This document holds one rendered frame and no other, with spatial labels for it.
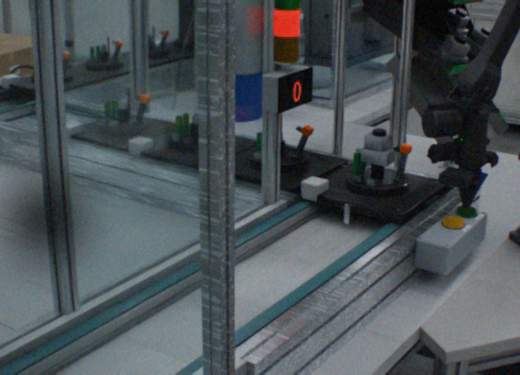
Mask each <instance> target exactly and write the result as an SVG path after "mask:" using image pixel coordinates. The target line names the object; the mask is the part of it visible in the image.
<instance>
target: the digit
mask: <svg viewBox="0 0 520 375"><path fill-rule="evenodd" d="M303 96H304V73H303V74H300V75H297V76H294V77H291V78H290V95H289V107H293V106H295V105H298V104H301V103H303Z"/></svg>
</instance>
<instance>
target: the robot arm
mask: <svg viewBox="0 0 520 375"><path fill-rule="evenodd" d="M519 29H520V0H506V3H505V4H504V5H503V7H502V10H501V12H500V14H499V16H498V18H497V20H496V21H495V23H494V27H493V29H492V31H491V33H490V34H489V36H488V38H487V41H486V43H485V44H484V46H483V48H482V49H481V51H480V53H479V54H478V56H477V57H476V58H474V59H473V60H472V62H470V63H469V64H468V66H467V67H466V68H465V70H464V71H463V73H462V74H461V76H460V77H459V79H458V83H457V85H456V86H455V87H454V89H453V90H452V91H451V93H450V94H449V96H448V97H447V98H446V101H447V102H441V103H437V102H429V103H428V108H427V109H426V110H425V112H424V114H423V116H422V118H421V125H422V130H423V133H424V135H425V136H426V137H441V136H456V135H457V134H458V137H457V138H455V140H453V141H452V142H451V143H438V144H432V145H430V147H429V149H428V154H427V157H428V158H429V159H430V160H431V163H432V164H434V163H436V162H439V161H446V160H450V162H451V163H452V164H456V165H458V167H459V168H453V167H449V168H447V169H446V170H444V171H443V172H442V173H440V174H439V182H440V183H443V184H446V185H451V186H455V187H458V188H459V193H460V196H461V201H462V205H463V208H466V209H468V208H469V207H470V205H471V203H472V201H473V199H474V198H475V196H476V194H477V193H478V192H479V190H480V187H481V185H482V184H483V182H484V180H485V179H486V177H487V176H488V173H483V172H482V169H480V168H482V167H483V166H484V165H486V164H491V168H493V167H495V166H496V165H498V162H499V156H498V155H497V153H496V152H495V151H487V145H489V144H490V139H488V138H487V133H488V116H489V114H490V113H499V111H500V110H499V109H498V108H497V107H496V106H495V105H494V103H493V101H492V100H493V99H494V97H495V95H496V93H497V91H498V88H499V85H500V82H501V80H502V70H501V67H502V63H503V61H504V59H505V57H506V55H507V53H508V52H509V50H510V48H511V46H512V44H513V42H514V40H515V39H516V35H517V33H518V31H519ZM463 96H465V97H467V98H468V99H469V100H468V101H467V100H465V99H462V97H463Z"/></svg>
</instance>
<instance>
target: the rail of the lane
mask: <svg viewBox="0 0 520 375"><path fill-rule="evenodd" d="M457 206H462V201H461V196H460V193H459V188H458V187H454V188H453V189H452V190H451V191H450V192H449V193H448V194H447V195H445V196H444V197H442V198H441V199H439V195H434V196H432V197H431V198H430V199H428V200H427V201H425V203H424V204H423V211H422V212H421V214H420V215H418V216H417V217H415V218H414V219H413V220H411V221H410V222H409V223H407V224H405V225H404V226H403V227H400V228H399V229H398V230H397V231H396V232H395V233H393V235H391V236H390V237H389V238H387V239H386V240H384V241H383V242H382V243H380V244H379V245H378V246H375V247H373V248H372V249H371V250H370V251H369V252H368V253H367V254H365V255H364V256H363V257H362V258H361V259H359V260H358V261H356V262H355V263H352V264H351V265H350V266H348V267H347V268H345V270H344V271H343V272H341V273H340V274H338V275H337V276H336V277H335V278H333V279H331V280H330V281H329V282H327V283H325V284H324V285H323V286H321V287H320V288H319V289H318V290H317V291H316V292H314V293H312V294H311V295H310V296H309V297H307V298H306V299H304V300H303V301H302V302H300V303H299V304H298V305H296V306H295V307H292V308H291V309H289V310H288V311H287V312H286V313H285V314H284V315H283V316H282V317H281V318H279V319H278V320H276V321H275V322H272V323H271V324H270V325H268V326H267V327H265V328H264V329H263V330H261V331H260V332H259V333H258V334H256V335H255V336H254V337H251V338H250V339H249V340H247V341H246V342H244V343H243V344H241V345H240V346H239V347H237V348H236V350H235V358H239V359H241V360H244V361H246V374H245V375H311V374H312V373H313V372H314V371H315V370H316V369H318V368H319V367H320V366H321V365H322V364H323V363H324V362H326V361H327V360H328V359H329V358H330V357H331V355H333V354H334V353H335V352H336V351H337V350H338V349H339V348H341V347H342V346H343V345H344V344H346V343H347V342H349V341H350V340H351V339H352V338H353V337H354V336H355V335H357V334H358V333H359V332H360V331H361V330H362V329H363V328H364V327H365V326H367V325H368V324H369V323H370V322H371V321H372V320H374V319H375V318H376V317H377V316H378V315H379V314H380V313H381V312H382V311H383V310H384V309H385V308H386V307H388V306H389V305H391V303H392V302H393V301H394V300H395V299H397V298H398V297H399V296H400V295H401V294H402V293H404V292H405V291H406V290H407V289H408V288H409V287H410V286H412V285H413V284H414V282H416V281H417V280H418V279H420V278H421V277H422V276H423V275H424V274H425V273H426V272H428V271H427V270H424V269H421V268H416V267H415V266H414V254H415V243H416V240H417V239H418V238H419V237H420V236H421V235H422V234H423V233H424V232H425V231H426V230H427V229H429V228H430V227H431V226H432V225H434V224H435V223H437V222H438V221H439V220H441V219H443V218H444V217H445V216H447V215H448V213H449V212H450V211H452V210H453V209H455V208H456V207H457Z"/></svg>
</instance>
